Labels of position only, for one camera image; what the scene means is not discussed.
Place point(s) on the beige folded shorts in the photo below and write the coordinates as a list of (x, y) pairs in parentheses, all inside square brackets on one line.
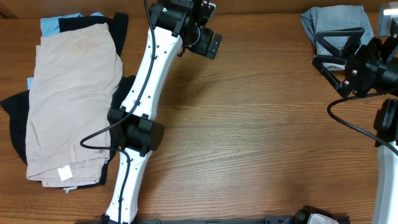
[(76, 74)]

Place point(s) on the light blue denim shorts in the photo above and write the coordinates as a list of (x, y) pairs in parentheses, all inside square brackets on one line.
[(338, 17)]

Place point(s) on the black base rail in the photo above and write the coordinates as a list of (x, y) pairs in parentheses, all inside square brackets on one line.
[(266, 220)]

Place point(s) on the light blue garment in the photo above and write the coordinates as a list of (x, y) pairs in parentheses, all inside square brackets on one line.
[(50, 25)]

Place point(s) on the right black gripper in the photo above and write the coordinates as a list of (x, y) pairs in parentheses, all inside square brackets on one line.
[(354, 70)]

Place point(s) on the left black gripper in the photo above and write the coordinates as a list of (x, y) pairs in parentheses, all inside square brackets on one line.
[(207, 43)]

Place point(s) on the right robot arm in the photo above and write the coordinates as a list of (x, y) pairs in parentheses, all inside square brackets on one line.
[(385, 124)]

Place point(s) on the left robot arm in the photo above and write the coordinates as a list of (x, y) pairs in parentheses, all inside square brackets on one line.
[(174, 27)]

